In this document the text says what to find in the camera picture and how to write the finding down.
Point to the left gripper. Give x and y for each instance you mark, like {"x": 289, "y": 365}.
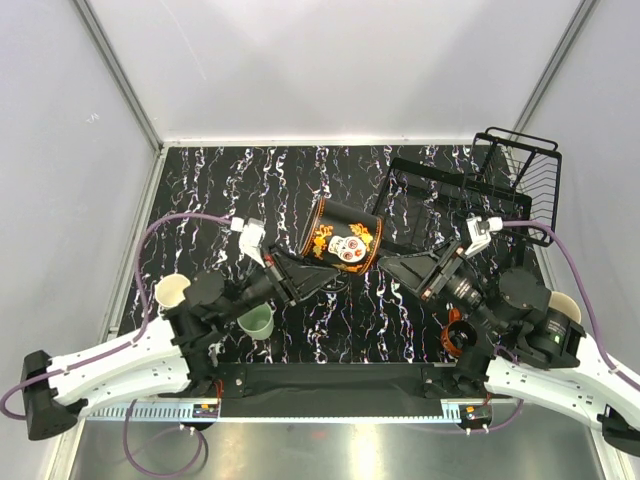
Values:
{"x": 299, "y": 278}

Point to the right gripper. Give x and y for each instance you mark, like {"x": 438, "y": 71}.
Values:
{"x": 412, "y": 270}

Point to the black skull mug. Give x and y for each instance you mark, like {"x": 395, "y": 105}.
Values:
{"x": 341, "y": 237}

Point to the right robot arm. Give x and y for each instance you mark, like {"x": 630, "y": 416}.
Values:
{"x": 512, "y": 336}

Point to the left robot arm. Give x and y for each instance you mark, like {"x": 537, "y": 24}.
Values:
{"x": 172, "y": 356}

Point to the green cup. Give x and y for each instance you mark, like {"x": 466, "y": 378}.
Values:
{"x": 258, "y": 323}

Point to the orange black mug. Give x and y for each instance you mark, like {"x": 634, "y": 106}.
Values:
{"x": 457, "y": 334}

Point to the cream cup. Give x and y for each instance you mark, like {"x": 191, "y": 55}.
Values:
{"x": 169, "y": 292}

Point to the beige printed mug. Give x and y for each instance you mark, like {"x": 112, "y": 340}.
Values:
{"x": 566, "y": 305}

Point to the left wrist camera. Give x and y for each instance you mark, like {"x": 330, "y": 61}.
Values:
{"x": 251, "y": 234}

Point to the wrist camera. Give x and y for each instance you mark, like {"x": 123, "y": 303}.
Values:
{"x": 480, "y": 233}
{"x": 251, "y": 234}

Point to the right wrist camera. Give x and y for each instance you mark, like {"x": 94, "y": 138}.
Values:
{"x": 480, "y": 233}

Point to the slotted cable duct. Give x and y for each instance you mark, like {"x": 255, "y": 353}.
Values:
{"x": 290, "y": 409}

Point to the black wire dish rack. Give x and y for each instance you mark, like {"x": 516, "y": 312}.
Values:
{"x": 426, "y": 197}

